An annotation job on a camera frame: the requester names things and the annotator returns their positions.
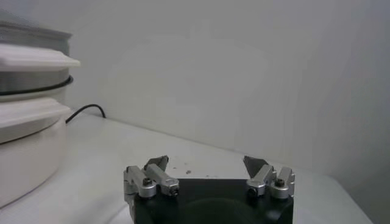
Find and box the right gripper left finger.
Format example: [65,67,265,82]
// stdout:
[123,155,180,202]

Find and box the white electric cooker pot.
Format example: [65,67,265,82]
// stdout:
[0,91,73,209]

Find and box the black cooker power cable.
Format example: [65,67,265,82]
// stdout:
[65,103,107,124]

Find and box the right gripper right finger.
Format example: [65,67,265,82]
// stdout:
[243,155,296,200]

